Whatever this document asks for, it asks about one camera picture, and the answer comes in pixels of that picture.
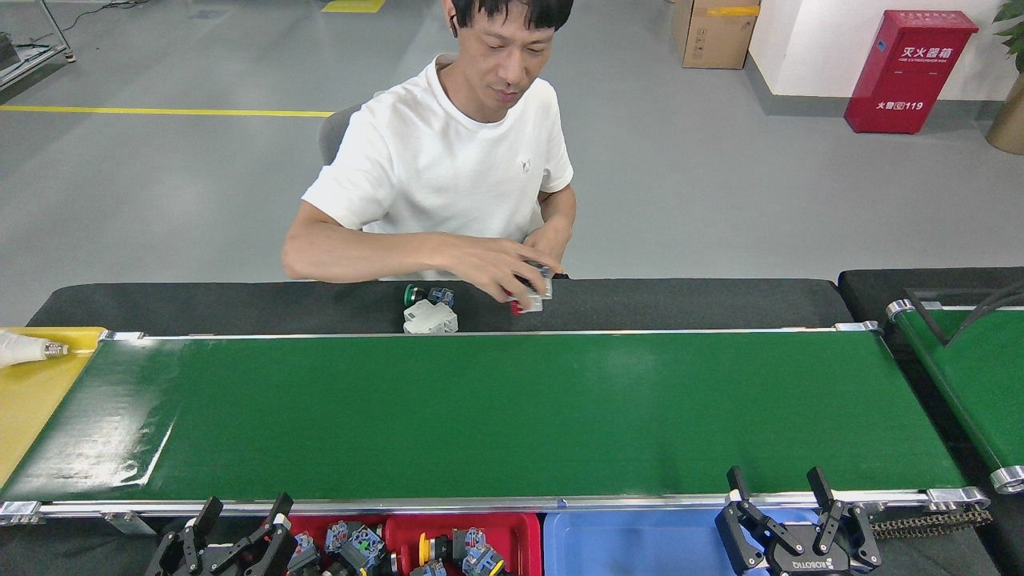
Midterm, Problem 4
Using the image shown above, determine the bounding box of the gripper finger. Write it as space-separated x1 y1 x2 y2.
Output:
212 493 298 576
144 496 225 576

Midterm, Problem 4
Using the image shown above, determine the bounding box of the grey office chair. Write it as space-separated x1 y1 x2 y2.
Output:
318 92 385 165

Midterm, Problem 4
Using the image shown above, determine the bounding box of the metal rack on wheels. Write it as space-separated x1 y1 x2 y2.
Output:
0 0 77 85

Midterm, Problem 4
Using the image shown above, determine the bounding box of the cardboard box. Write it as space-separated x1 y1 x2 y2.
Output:
672 0 761 70

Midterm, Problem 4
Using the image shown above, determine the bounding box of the red fire extinguisher box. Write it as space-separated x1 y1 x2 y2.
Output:
844 10 979 134

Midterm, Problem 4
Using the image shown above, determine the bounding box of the white light bulb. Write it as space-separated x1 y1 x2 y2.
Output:
0 330 69 369

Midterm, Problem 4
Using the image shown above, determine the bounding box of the person's left hand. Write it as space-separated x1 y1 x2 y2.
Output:
524 220 575 269

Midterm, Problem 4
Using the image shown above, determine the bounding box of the conveyor drive chain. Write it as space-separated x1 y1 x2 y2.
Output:
872 508 993 538

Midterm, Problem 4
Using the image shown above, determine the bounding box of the person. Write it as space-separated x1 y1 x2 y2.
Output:
282 0 577 321

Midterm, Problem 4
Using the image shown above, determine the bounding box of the red plastic tray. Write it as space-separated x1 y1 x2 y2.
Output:
288 512 543 576

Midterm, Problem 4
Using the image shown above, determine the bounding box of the green side conveyor belt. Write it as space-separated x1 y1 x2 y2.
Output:
886 299 1024 494

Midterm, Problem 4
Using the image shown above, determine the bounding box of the green potted plant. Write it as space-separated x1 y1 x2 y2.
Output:
994 0 1024 53

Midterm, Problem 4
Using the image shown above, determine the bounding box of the blue plastic tray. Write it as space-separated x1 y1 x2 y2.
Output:
542 506 809 576

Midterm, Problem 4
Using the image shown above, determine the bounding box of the white circuit breaker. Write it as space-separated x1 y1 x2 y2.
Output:
509 260 554 315
402 299 459 335

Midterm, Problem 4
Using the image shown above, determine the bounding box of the yellow plastic tray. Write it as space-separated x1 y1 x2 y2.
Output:
0 326 106 489

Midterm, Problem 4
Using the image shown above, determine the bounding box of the person's right hand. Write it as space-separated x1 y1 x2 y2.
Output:
452 236 565 305

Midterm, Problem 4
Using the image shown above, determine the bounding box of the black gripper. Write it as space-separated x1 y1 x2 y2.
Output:
714 466 882 576

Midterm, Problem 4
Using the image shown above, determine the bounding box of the black cable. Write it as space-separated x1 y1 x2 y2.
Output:
946 280 1024 346

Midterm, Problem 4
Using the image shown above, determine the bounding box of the tan plant pot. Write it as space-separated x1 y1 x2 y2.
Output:
986 76 1024 155

